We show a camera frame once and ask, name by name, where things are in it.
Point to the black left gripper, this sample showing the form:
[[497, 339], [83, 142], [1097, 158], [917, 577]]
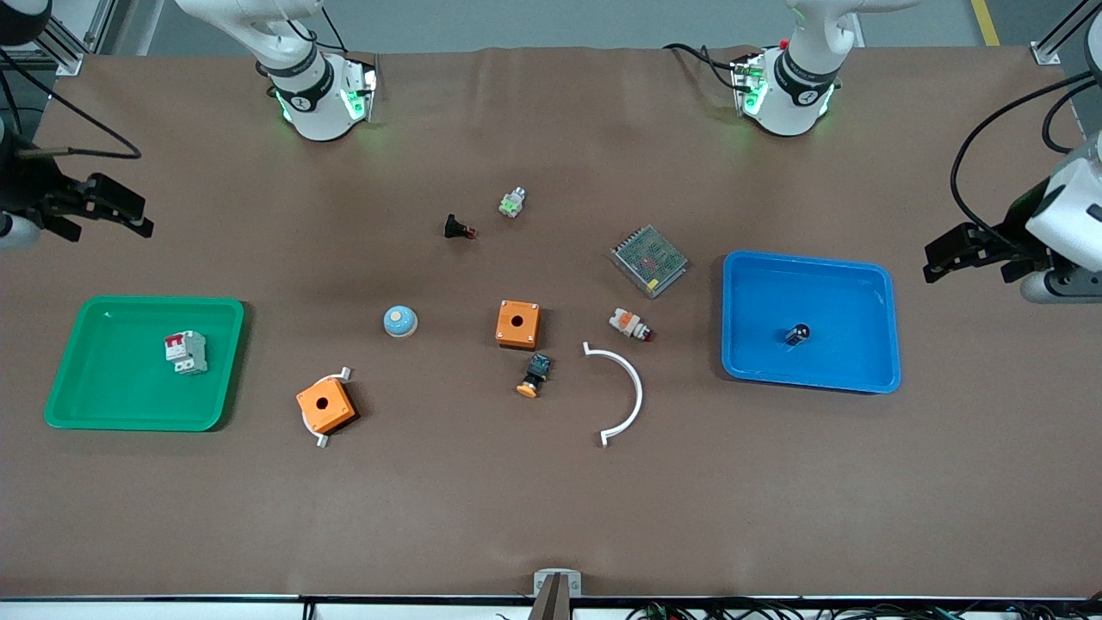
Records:
[[1014, 222]]

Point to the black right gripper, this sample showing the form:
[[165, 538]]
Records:
[[26, 188]]

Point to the white red circuit breaker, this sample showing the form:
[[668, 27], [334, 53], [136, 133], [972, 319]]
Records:
[[186, 353]]

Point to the black cylindrical capacitor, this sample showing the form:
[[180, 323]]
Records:
[[797, 334]]

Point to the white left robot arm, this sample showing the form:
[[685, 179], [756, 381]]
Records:
[[792, 86]]

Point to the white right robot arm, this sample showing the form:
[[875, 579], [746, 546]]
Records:
[[318, 103]]

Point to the blue plastic tray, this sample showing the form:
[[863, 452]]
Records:
[[826, 301]]

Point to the green plastic tray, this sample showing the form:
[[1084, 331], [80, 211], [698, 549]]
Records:
[[112, 379]]

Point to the orange push-button box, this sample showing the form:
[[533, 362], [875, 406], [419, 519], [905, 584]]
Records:
[[527, 334], [331, 412]]

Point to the metal mesh power supply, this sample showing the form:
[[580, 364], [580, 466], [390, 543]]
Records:
[[650, 261]]

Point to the blue dome button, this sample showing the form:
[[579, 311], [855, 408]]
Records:
[[400, 322]]

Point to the red pushbutton orange white base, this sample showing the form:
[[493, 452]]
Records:
[[628, 324]]

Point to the green white pushbutton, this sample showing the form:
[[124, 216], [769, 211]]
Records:
[[512, 203]]

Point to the orange black pushbutton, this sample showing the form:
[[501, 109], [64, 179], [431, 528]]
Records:
[[535, 372]]

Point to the aluminium frame post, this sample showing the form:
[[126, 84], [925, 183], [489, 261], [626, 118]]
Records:
[[73, 39], [1063, 30]]

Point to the small black red switch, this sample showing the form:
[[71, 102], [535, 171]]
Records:
[[454, 227]]

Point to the grey metal bracket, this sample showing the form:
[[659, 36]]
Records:
[[541, 582]]

